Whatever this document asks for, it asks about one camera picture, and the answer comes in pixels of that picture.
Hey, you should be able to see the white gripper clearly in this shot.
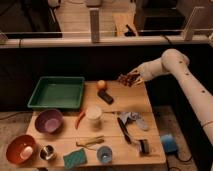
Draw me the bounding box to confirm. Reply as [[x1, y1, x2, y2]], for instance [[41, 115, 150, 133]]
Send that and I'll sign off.
[[128, 58, 168, 81]]

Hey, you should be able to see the dark red grape bunch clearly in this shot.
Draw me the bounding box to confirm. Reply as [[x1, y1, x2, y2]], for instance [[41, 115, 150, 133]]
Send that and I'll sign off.
[[117, 74, 140, 87]]

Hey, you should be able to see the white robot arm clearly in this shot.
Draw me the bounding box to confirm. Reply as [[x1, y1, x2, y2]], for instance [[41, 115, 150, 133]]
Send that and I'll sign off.
[[129, 49, 213, 145]]

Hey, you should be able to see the purple bowl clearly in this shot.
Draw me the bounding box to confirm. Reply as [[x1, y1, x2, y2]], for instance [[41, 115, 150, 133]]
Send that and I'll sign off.
[[35, 109, 63, 134]]

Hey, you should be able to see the white object in red bowl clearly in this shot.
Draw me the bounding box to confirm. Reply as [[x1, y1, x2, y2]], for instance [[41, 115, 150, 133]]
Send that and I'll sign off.
[[20, 146, 34, 159]]

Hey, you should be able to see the red bowl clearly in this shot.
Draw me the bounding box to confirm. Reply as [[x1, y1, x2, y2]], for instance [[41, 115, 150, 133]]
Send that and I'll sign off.
[[6, 135, 37, 165]]

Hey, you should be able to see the black object on far table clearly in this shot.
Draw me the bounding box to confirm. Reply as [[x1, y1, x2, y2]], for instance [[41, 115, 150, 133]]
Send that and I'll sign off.
[[124, 24, 136, 37]]

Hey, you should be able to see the orange fruit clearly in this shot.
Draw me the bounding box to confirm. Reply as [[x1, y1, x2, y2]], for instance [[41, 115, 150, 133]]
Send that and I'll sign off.
[[97, 80, 107, 90]]

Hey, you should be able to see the white cup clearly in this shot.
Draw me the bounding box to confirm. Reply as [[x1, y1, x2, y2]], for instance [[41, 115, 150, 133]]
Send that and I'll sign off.
[[85, 105, 102, 126]]

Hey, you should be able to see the green plastic tray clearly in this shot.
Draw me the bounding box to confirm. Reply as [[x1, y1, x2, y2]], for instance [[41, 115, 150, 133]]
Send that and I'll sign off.
[[28, 76, 85, 110]]

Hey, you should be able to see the black scrub brush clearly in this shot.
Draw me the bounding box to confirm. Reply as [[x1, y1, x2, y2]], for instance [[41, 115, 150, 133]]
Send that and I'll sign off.
[[134, 139, 150, 155]]

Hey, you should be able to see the teal sponge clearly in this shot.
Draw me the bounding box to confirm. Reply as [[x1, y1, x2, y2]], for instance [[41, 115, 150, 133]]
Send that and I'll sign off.
[[63, 148, 87, 169]]

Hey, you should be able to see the small metal cup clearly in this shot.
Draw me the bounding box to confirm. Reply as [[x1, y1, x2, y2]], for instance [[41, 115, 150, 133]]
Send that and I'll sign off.
[[39, 145, 56, 161]]

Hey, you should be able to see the white horizontal rail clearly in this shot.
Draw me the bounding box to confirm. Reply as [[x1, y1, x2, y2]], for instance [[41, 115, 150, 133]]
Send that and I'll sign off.
[[0, 35, 213, 49]]

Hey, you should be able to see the white angled bracket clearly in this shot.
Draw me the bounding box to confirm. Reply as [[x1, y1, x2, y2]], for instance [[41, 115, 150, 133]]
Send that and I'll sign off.
[[181, 6, 204, 41]]

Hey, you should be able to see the black handled utensil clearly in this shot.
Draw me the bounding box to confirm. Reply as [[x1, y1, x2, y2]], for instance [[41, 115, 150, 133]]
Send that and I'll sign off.
[[117, 117, 132, 144]]

